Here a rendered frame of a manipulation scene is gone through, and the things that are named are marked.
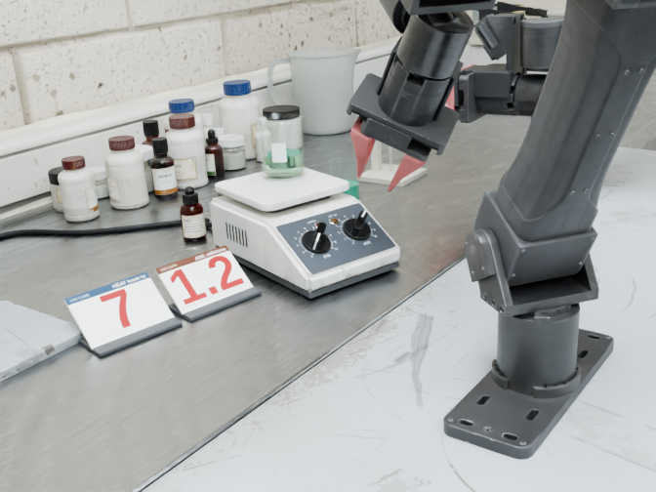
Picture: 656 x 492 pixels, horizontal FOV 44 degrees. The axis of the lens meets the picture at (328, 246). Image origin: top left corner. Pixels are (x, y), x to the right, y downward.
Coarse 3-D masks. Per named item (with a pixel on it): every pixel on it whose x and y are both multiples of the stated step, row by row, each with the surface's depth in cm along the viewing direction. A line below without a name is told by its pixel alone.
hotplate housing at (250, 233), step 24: (216, 216) 96; (240, 216) 91; (264, 216) 90; (288, 216) 89; (216, 240) 98; (240, 240) 93; (264, 240) 89; (264, 264) 90; (288, 264) 86; (360, 264) 87; (384, 264) 89; (312, 288) 84; (336, 288) 86
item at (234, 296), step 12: (228, 252) 89; (168, 288) 84; (240, 288) 87; (252, 288) 88; (204, 300) 84; (216, 300) 85; (228, 300) 85; (240, 300) 85; (180, 312) 83; (192, 312) 83; (204, 312) 82
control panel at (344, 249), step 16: (352, 208) 93; (288, 224) 88; (304, 224) 89; (336, 224) 90; (368, 224) 92; (288, 240) 86; (336, 240) 88; (352, 240) 89; (368, 240) 90; (384, 240) 90; (304, 256) 85; (320, 256) 86; (336, 256) 87; (352, 256) 87
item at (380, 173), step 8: (376, 144) 125; (376, 152) 126; (376, 160) 126; (376, 168) 127; (384, 168) 128; (392, 168) 128; (424, 168) 127; (368, 176) 125; (376, 176) 124; (384, 176) 124; (392, 176) 124; (408, 176) 124; (416, 176) 124; (400, 184) 121
